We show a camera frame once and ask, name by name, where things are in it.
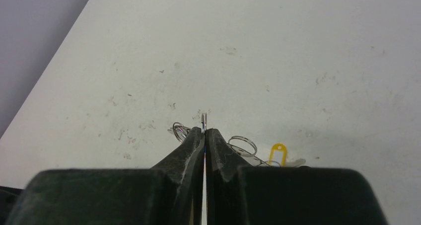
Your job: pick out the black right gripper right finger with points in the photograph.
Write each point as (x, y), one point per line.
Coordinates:
(241, 194)

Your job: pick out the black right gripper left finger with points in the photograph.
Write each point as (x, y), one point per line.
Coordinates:
(169, 193)

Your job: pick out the yellow key tag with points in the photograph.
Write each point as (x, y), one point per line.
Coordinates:
(278, 155)

